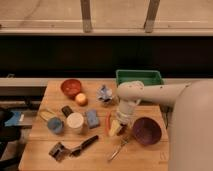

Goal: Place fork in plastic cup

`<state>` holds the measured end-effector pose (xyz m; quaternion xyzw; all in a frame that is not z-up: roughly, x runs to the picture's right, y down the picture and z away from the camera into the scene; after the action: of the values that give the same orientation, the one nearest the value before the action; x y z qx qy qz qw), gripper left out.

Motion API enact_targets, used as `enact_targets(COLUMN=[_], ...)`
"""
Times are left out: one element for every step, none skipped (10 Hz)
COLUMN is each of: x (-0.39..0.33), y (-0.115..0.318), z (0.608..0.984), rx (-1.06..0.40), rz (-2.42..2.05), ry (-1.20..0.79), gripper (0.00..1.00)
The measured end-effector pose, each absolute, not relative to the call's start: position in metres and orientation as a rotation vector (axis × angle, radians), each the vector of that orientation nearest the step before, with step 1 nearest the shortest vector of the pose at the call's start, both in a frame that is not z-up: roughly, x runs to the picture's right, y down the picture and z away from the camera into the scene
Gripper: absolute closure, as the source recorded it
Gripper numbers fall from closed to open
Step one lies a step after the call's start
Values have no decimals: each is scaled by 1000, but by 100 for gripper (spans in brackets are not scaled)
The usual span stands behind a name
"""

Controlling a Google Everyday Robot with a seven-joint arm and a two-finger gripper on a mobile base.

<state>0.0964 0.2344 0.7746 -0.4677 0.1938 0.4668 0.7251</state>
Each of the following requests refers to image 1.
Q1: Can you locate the blue object on floor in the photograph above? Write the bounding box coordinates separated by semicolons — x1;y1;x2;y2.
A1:
5;111;24;126

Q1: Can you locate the black chair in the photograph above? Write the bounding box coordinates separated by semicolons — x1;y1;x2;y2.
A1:
0;107;21;171

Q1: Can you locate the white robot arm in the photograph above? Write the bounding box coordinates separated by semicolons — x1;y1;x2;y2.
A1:
116;80;213;171

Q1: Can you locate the small black box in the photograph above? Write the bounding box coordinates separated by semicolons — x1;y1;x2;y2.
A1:
61;106;73;117

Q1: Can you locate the silver metal fork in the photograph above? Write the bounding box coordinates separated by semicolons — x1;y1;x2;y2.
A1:
107;138;129;162

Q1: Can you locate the blue plastic cup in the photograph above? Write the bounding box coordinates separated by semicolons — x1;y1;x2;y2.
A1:
47;117;64;134

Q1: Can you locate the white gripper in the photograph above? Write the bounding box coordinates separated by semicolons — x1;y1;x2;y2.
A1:
109;108;133;136

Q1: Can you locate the black handled utensil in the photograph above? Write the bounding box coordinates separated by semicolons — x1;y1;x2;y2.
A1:
70;135;99;157

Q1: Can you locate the clear yellowish glass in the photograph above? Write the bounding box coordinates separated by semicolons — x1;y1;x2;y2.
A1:
39;109;55;121

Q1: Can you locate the orange carrot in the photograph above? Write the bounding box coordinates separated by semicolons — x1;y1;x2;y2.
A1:
105;112;111;136

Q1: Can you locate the metal clip tool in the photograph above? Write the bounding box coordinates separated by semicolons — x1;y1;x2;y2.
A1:
49;142;70;162

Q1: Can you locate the blue sponge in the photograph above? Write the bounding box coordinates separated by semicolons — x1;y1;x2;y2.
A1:
86;109;100;129

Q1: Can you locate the apple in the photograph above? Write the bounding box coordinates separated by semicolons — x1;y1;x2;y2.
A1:
75;93;88;106

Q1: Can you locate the green plastic bin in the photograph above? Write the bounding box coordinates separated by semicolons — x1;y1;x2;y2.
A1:
116;69;163;85

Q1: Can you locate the white lidded container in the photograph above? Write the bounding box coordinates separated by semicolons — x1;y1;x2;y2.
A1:
66;112;84;134

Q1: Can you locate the purple bowl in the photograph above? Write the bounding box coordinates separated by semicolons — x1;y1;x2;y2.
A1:
132;117;162;146

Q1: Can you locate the red bowl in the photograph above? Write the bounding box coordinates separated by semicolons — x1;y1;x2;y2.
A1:
61;79;82;99

